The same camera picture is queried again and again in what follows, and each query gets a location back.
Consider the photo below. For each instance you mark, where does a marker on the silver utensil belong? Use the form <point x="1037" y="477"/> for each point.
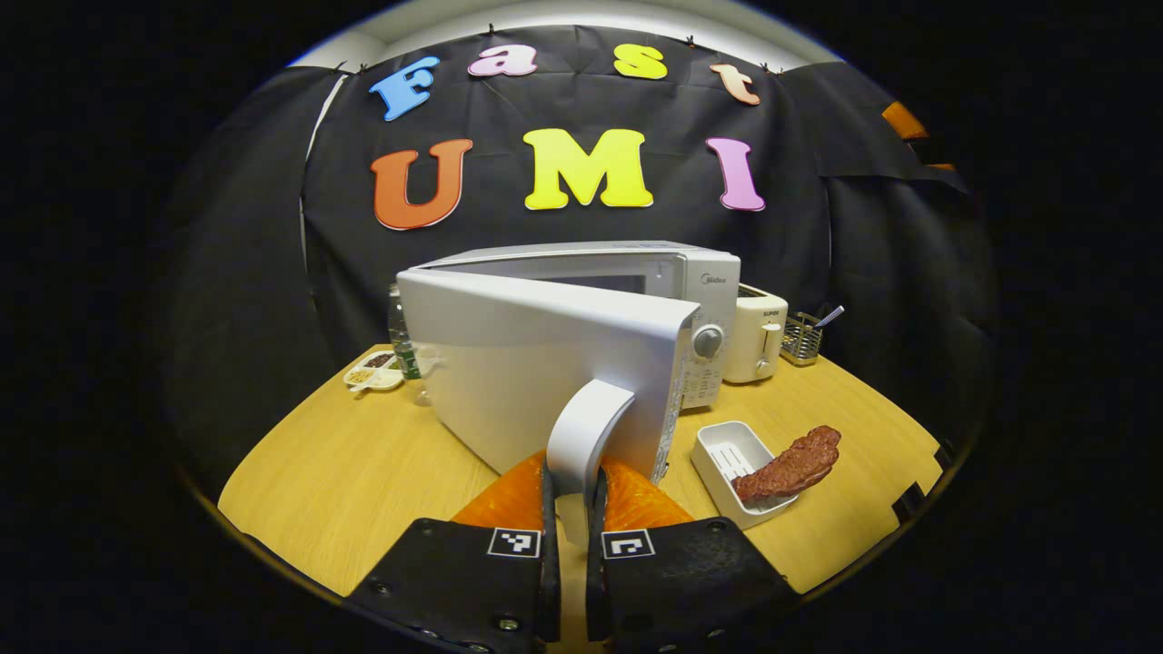
<point x="830" y="316"/>

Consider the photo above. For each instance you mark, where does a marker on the white ribbed tray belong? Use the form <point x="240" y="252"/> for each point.
<point x="722" y="459"/>

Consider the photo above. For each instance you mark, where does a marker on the white toaster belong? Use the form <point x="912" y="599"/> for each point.
<point x="750" y="341"/>

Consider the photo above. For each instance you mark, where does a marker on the black backdrop cloth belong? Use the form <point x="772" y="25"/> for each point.
<point x="818" y="218"/>

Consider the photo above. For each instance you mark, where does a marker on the clear plastic bottle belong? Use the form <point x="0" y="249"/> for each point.
<point x="404" y="341"/>

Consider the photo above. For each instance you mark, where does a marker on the white microwave oven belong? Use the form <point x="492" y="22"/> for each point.
<point x="527" y="363"/>

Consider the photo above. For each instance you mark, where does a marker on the brown steak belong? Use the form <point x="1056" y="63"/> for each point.
<point x="790" y="468"/>

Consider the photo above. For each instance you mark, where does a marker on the white divided snack dish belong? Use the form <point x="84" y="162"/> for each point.
<point x="372" y="372"/>

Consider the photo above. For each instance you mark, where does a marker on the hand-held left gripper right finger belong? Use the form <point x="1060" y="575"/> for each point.
<point x="595" y="563"/>

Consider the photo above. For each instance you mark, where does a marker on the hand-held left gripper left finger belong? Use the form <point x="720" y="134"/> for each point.
<point x="551" y="563"/>

